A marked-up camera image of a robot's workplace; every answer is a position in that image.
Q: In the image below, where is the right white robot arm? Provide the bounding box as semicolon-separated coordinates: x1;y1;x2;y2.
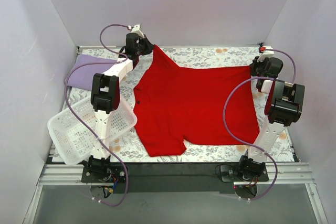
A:
237;57;305;181

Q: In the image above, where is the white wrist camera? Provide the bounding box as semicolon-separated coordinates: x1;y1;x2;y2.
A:
128;24;144;38
257;46;274;62

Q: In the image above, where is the floral patterned table cloth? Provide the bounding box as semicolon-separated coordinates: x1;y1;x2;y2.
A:
52;46;293;163

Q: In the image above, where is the aluminium frame rail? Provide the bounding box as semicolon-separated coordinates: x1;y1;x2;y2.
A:
24;163;327;223

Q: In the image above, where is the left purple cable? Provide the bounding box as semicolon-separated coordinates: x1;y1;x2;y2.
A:
64;24;132;207

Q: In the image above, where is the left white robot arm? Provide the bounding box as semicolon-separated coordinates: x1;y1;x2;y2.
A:
90;32;154;161

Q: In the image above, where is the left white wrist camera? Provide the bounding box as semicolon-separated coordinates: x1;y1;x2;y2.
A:
128;24;144;38

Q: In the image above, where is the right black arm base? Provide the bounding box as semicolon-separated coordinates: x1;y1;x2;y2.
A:
214;155;269;199

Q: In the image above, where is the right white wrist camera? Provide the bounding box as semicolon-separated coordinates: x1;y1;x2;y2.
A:
257;46;274;62

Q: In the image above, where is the red t shirt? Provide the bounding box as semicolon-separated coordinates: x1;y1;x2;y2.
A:
134;46;259;157

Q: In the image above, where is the folded lavender t shirt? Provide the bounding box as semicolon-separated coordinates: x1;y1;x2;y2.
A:
67;54;115;91

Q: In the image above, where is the white plastic basket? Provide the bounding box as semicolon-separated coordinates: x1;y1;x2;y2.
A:
47;97;137;165

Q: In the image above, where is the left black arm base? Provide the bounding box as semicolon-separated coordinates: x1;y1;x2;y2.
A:
81;156;126;199

